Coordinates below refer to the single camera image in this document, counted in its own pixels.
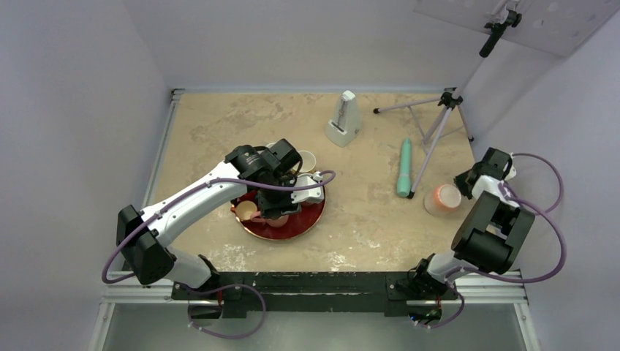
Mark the yellow mug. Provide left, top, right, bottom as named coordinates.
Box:
left=298, top=150, right=317, bottom=173

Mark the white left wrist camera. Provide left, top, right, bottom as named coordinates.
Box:
left=291, top=173, right=325, bottom=204

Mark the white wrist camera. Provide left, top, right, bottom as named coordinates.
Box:
left=503, top=165, right=517, bottom=181
left=291, top=173, right=325, bottom=204

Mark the small orange cup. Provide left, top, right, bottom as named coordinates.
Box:
left=232, top=200, right=258, bottom=222

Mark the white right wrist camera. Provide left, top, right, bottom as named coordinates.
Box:
left=503, top=165, right=517, bottom=181

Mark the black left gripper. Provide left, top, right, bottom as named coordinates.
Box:
left=256, top=173, right=301, bottom=219

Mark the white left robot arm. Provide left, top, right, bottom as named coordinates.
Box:
left=117, top=139, right=302, bottom=299

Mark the white metronome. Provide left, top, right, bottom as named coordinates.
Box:
left=325, top=90, right=362, bottom=148

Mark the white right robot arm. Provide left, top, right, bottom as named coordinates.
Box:
left=409, top=148, right=535, bottom=298

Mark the black base bar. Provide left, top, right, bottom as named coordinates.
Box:
left=171, top=271, right=457, bottom=318

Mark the red round tray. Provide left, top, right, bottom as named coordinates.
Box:
left=230, top=188, right=326, bottom=241

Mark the plain pink mug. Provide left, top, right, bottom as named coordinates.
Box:
left=250, top=211, right=289, bottom=228

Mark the pink bowl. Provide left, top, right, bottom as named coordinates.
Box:
left=423, top=184, right=462, bottom=216

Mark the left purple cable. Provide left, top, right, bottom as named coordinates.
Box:
left=102, top=170, right=337, bottom=339

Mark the aluminium frame rail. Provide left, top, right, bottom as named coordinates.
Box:
left=87, top=88, right=541, bottom=351

